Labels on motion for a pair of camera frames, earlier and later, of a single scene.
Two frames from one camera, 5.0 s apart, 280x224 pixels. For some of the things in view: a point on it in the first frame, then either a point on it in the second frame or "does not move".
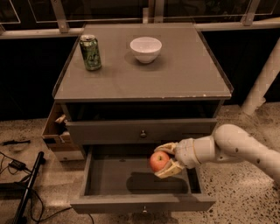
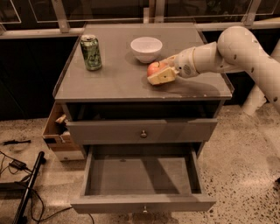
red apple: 157,160 to 155,66
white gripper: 185,152 to 185,65
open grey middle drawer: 118,179 does not move
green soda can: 91,52 does not move
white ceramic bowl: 146,49 does not move
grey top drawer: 136,131 does not move
